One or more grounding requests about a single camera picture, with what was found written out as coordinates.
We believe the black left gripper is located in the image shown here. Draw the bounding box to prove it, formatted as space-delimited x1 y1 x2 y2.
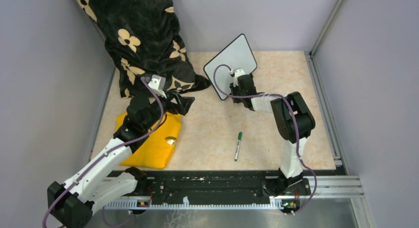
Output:
143 89 194 130

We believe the white whiteboard black frame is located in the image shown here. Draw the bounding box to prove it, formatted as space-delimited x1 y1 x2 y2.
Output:
203 33 257 100

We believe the green white marker pen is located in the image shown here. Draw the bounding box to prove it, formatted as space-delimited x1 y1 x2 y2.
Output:
234 132 243 162

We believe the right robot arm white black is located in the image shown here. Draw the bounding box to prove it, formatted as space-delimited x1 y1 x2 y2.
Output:
230 69 316 196

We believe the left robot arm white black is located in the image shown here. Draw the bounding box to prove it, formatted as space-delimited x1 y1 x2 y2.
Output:
44 91 195 228

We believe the yellow folded cloth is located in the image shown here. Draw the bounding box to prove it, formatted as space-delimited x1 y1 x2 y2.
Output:
120 113 181 169

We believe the black floral blanket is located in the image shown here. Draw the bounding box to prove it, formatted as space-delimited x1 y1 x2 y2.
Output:
76 0 210 98

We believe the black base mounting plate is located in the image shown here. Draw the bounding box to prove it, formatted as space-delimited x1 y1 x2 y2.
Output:
128 170 311 205

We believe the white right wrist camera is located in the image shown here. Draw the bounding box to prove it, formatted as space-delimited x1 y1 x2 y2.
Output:
230 69 246 78

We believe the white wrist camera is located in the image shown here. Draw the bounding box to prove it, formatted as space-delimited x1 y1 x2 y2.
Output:
230 69 246 78
148 75 167 98

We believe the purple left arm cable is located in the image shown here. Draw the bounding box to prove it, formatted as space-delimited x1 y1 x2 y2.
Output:
42 77 165 228

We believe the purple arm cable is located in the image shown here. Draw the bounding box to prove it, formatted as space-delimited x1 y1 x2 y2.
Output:
213 64 318 215
42 77 165 228

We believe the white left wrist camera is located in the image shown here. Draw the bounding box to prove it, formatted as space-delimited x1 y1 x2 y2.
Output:
148 75 167 98

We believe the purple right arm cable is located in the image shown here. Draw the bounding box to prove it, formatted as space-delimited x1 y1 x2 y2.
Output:
213 64 318 215

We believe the aluminium frame rail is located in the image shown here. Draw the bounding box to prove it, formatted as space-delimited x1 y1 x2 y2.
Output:
304 0 365 199

